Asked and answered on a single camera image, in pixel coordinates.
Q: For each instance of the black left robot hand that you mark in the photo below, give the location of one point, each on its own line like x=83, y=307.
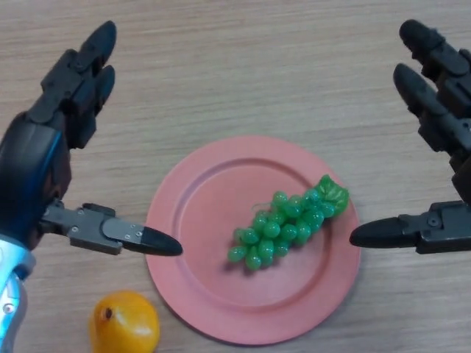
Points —
x=29, y=165

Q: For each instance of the green grapes bunch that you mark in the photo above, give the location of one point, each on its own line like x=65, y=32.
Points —
x=283, y=224

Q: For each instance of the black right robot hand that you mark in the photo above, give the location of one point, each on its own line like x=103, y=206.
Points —
x=452, y=110

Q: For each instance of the yellow orange pear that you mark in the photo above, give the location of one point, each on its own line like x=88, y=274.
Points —
x=123, y=323

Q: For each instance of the pink round plate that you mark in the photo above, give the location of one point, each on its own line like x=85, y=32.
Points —
x=206, y=239

